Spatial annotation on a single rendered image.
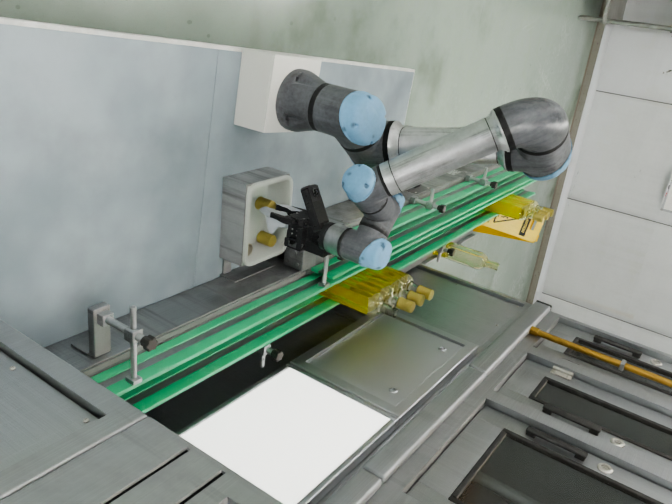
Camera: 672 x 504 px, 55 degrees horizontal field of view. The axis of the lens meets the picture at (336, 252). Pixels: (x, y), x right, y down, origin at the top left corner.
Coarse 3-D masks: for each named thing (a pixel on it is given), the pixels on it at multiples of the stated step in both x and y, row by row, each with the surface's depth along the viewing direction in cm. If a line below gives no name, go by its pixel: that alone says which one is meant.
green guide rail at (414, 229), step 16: (512, 176) 304; (480, 192) 273; (496, 192) 276; (448, 208) 248; (464, 208) 250; (416, 224) 227; (432, 224) 229; (400, 240) 210; (320, 272) 182; (336, 272) 182
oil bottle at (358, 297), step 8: (344, 280) 186; (328, 288) 186; (336, 288) 184; (344, 288) 182; (352, 288) 182; (360, 288) 183; (368, 288) 183; (328, 296) 186; (336, 296) 185; (344, 296) 183; (352, 296) 181; (360, 296) 180; (368, 296) 179; (376, 296) 179; (344, 304) 184; (352, 304) 182; (360, 304) 180; (368, 304) 179; (376, 304) 178; (368, 312) 179; (376, 312) 179
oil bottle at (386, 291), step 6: (354, 276) 189; (360, 276) 190; (366, 276) 190; (360, 282) 186; (366, 282) 186; (372, 282) 187; (378, 282) 187; (372, 288) 184; (378, 288) 183; (384, 288) 184; (390, 288) 185; (384, 294) 182; (390, 294) 183; (384, 300) 183
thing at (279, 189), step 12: (264, 180) 162; (276, 180) 164; (288, 180) 169; (252, 192) 158; (264, 192) 174; (276, 192) 173; (288, 192) 171; (252, 204) 171; (288, 204) 172; (252, 216) 173; (264, 216) 177; (252, 228) 174; (264, 228) 178; (252, 240) 176; (276, 240) 178; (252, 252) 172; (264, 252) 173; (276, 252) 175; (252, 264) 167
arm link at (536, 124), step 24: (480, 120) 134; (504, 120) 130; (528, 120) 130; (552, 120) 131; (432, 144) 136; (456, 144) 134; (480, 144) 133; (504, 144) 132; (528, 144) 133; (552, 144) 134; (360, 168) 138; (384, 168) 138; (408, 168) 136; (432, 168) 136; (456, 168) 137; (360, 192) 137; (384, 192) 139
